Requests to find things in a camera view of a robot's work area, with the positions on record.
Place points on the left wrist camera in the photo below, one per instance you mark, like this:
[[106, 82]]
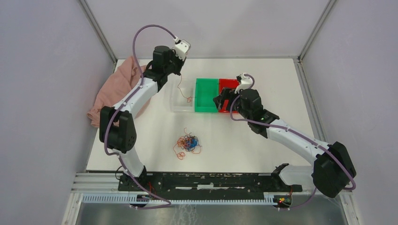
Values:
[[181, 48]]

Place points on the green plastic bin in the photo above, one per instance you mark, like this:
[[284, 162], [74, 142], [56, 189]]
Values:
[[205, 90]]

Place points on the pink cloth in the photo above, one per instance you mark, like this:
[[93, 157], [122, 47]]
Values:
[[115, 88]]

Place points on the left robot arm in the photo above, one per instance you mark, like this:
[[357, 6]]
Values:
[[117, 129]]

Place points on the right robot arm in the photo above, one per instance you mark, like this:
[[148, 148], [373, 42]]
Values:
[[333, 169]]

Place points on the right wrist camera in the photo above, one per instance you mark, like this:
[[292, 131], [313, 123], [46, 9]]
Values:
[[245, 81]]

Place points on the clear plastic bin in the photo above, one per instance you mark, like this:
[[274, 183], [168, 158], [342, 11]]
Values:
[[183, 96]]

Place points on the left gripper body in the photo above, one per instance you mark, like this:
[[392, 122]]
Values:
[[176, 64]]

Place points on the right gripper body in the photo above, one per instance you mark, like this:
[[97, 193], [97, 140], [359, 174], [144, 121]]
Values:
[[244, 113]]

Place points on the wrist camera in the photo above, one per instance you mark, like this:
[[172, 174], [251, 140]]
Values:
[[245, 81], [181, 48]]

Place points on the red plastic bin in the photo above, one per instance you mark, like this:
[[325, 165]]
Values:
[[226, 83]]

